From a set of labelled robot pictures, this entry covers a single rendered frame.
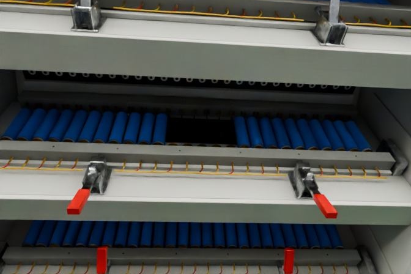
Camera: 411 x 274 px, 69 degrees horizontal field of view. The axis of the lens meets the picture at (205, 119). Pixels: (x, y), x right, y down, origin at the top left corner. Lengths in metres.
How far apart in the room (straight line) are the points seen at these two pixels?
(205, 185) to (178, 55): 0.17
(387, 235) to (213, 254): 0.27
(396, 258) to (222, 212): 0.28
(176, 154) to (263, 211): 0.13
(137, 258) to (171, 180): 0.16
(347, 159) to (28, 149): 0.42
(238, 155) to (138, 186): 0.14
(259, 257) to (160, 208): 0.20
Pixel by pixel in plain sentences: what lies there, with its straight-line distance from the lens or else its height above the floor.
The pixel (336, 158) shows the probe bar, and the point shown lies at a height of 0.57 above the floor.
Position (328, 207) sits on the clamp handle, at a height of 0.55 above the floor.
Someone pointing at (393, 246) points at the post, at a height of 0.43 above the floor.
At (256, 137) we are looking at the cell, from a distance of 0.44.
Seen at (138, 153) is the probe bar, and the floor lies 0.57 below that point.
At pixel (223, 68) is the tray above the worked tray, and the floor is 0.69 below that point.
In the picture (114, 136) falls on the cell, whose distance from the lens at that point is 0.44.
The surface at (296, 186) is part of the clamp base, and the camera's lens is 0.41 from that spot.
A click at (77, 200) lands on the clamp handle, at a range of 0.34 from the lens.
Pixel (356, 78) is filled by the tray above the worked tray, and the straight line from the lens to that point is 0.39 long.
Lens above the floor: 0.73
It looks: 16 degrees down
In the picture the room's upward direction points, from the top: 3 degrees clockwise
